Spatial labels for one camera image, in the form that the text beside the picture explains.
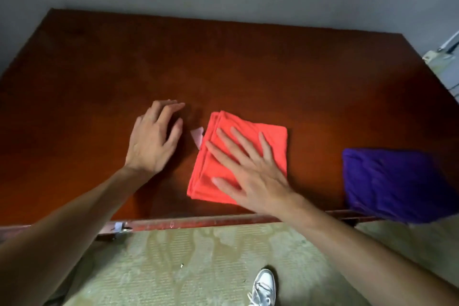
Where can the person's right hand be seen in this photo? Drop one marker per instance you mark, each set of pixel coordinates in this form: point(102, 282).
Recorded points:
point(261, 184)

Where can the person's left forearm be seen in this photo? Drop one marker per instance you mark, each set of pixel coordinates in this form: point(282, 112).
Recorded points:
point(61, 230)

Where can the cream wall socket box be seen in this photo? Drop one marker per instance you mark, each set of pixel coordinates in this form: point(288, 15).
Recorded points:
point(438, 62)

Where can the lilac paper tag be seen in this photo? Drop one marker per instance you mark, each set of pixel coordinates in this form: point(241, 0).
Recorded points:
point(198, 136)

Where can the reddish brown wooden table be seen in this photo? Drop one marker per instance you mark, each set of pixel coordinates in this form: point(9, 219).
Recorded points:
point(251, 72)

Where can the purple cloth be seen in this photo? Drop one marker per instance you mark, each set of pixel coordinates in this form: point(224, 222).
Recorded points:
point(394, 184)

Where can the person's right forearm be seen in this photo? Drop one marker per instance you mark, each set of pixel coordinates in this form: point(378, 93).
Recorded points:
point(365, 262)

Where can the person's left hand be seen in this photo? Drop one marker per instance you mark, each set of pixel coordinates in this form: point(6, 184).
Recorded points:
point(150, 148)

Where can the white shoe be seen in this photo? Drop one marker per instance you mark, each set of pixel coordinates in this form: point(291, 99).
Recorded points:
point(263, 288)

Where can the orange cloth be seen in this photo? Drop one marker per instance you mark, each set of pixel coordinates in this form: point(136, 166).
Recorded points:
point(208, 169)

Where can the small metal table clip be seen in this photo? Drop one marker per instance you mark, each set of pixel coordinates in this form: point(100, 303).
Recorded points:
point(120, 227)

